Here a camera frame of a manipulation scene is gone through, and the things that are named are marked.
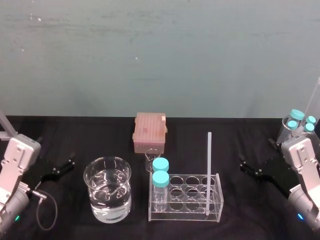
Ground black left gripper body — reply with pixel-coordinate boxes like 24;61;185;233
21;153;61;191

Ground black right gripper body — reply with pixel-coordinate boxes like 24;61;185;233
259;155;295;195

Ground white stirring rod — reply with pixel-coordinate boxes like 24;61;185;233
205;132;213;217

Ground clear beaker holding tubes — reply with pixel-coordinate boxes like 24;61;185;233
275;113;316;145

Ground black table cloth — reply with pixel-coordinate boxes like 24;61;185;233
0;115;320;240

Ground large glass beaker with water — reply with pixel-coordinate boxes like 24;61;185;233
83;156;133;224

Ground clear acrylic tube rack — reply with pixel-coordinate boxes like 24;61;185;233
148;172;222;223

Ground small empty glass beaker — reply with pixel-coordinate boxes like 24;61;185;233
144;147;161;173

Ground pink pipette tip box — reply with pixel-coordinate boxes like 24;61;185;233
131;112;168;154

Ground thin dark gripper cable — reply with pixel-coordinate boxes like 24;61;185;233
29;189;59;231

